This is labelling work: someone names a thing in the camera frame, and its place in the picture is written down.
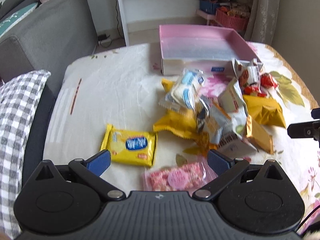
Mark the checkered grey white pillow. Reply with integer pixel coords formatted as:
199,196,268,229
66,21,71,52
1,70,51,239

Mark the pink candy bag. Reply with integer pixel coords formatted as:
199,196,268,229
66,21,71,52
143,161,217,193

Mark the yellow biscuit packet blue logo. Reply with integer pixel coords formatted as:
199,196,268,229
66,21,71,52
100,124,158,167

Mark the white blue bread packet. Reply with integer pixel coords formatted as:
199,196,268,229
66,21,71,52
159,69,204,114

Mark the yellow orange snack bag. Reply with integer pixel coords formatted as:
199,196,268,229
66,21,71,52
243,95,286,128

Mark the blue storage bin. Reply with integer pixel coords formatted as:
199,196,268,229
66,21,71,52
199,0,225,15

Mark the brown biscuit packet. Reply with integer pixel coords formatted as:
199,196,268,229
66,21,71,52
246,115,274,155

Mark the red candy packet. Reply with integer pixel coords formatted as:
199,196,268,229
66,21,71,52
244,73,278,98

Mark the pink cardboard box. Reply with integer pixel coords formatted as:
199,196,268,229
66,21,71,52
159,24,263,75

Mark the white nut snack packet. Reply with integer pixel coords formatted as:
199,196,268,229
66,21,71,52
232,58,260,90

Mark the grey sofa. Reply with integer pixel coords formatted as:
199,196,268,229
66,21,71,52
0,0,98,91

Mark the lace curtain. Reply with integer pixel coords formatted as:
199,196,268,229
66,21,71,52
244,0,280,45

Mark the white grey snack packet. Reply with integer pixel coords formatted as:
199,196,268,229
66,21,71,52
197,78,248,148

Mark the floral tablecloth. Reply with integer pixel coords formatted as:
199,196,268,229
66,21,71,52
43,44,319,239

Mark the white bookshelf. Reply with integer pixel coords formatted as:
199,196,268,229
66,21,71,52
114,0,253,46

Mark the large yellow snack bag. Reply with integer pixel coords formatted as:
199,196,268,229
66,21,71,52
152,78,216,156

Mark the pink plastic basket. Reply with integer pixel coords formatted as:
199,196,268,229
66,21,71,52
215,8,248,31

